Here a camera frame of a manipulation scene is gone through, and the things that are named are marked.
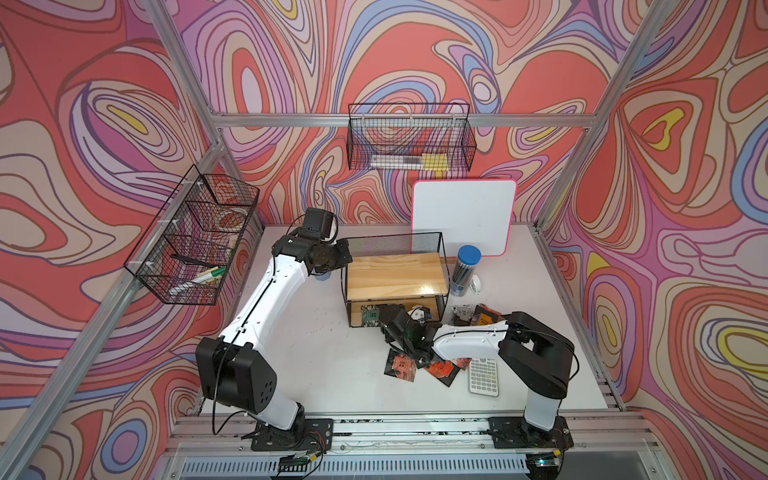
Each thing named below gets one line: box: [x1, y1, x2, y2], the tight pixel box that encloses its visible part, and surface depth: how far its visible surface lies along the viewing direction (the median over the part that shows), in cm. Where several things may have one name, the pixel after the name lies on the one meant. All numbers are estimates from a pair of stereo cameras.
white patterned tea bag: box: [451, 304, 474, 321], surface depth 97 cm
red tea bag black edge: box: [384, 348, 417, 382], surface depth 86 cm
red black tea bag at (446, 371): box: [424, 360, 461, 387], surface depth 86 cm
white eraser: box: [470, 274, 481, 295], surface depth 101 cm
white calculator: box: [468, 358, 499, 397], surface depth 82 cm
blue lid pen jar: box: [450, 244, 482, 297], surface depth 88 cm
